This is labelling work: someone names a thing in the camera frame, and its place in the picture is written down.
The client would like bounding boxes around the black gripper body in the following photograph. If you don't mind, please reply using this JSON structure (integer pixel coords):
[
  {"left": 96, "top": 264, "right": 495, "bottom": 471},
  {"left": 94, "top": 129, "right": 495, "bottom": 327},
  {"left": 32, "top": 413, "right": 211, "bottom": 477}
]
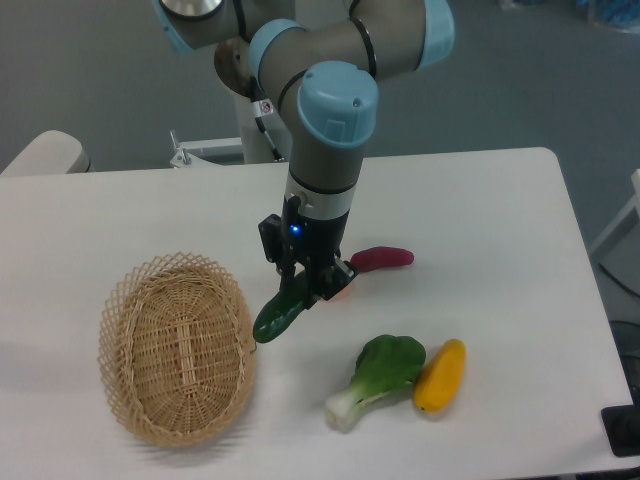
[{"left": 279, "top": 208, "right": 349, "bottom": 273}]

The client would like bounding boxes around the green cucumber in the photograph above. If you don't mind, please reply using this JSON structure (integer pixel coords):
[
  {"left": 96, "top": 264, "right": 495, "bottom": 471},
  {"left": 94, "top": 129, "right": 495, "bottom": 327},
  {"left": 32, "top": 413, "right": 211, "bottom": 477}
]
[{"left": 253, "top": 271, "right": 314, "bottom": 344}]

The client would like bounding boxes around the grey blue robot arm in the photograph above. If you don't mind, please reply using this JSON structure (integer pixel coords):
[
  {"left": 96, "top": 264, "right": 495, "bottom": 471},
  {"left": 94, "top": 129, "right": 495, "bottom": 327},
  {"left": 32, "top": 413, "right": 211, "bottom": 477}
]
[{"left": 154, "top": 1, "right": 455, "bottom": 305}]

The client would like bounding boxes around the woven wicker basket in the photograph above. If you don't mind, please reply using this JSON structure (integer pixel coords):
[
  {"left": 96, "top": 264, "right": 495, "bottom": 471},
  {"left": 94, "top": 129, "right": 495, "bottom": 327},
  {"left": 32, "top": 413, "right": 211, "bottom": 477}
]
[{"left": 97, "top": 252, "right": 257, "bottom": 447}]

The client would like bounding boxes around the small orange red object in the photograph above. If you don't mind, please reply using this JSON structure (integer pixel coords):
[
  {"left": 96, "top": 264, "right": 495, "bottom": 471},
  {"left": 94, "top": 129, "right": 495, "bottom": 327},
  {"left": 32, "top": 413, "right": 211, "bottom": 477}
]
[{"left": 333, "top": 285, "right": 353, "bottom": 301}]

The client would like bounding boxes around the purple sweet potato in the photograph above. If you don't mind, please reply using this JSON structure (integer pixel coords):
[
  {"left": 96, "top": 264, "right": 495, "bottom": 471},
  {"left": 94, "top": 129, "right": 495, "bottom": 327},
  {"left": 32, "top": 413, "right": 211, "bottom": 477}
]
[{"left": 350, "top": 246, "right": 414, "bottom": 273}]

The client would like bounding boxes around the green bok choy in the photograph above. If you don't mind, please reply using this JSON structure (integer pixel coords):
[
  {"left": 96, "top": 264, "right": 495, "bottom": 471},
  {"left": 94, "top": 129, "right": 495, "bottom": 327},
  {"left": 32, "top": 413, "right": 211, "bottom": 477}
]
[{"left": 325, "top": 334, "right": 427, "bottom": 432}]

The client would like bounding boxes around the yellow mango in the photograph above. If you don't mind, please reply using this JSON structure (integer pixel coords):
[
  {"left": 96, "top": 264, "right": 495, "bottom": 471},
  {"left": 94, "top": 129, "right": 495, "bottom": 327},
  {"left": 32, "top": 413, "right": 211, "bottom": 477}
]
[{"left": 413, "top": 339, "right": 466, "bottom": 413}]

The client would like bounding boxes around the white chair back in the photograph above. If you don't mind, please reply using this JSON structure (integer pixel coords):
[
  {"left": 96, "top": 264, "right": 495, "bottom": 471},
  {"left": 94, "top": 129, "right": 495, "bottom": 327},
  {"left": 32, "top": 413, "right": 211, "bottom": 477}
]
[{"left": 1, "top": 130, "right": 94, "bottom": 178}]

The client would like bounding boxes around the black device at table edge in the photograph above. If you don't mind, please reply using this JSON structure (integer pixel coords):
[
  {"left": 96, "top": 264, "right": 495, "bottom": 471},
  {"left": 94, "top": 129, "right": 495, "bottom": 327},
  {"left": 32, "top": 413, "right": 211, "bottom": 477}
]
[{"left": 601, "top": 405, "right": 639, "bottom": 457}]

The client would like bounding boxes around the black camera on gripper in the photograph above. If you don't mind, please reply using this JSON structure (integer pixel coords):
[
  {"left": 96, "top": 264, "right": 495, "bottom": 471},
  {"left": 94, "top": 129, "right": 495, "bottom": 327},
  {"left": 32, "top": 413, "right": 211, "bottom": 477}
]
[{"left": 258, "top": 214, "right": 284, "bottom": 264}]

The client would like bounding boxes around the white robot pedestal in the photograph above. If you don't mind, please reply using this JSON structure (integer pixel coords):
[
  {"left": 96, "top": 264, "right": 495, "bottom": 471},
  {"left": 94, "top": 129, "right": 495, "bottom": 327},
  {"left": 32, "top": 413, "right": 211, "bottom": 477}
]
[{"left": 168, "top": 39, "right": 294, "bottom": 171}]

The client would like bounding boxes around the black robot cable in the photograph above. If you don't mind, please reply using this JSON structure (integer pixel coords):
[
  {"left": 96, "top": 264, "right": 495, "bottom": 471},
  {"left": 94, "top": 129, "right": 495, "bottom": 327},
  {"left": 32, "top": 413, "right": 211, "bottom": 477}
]
[{"left": 249, "top": 74, "right": 286, "bottom": 162}]

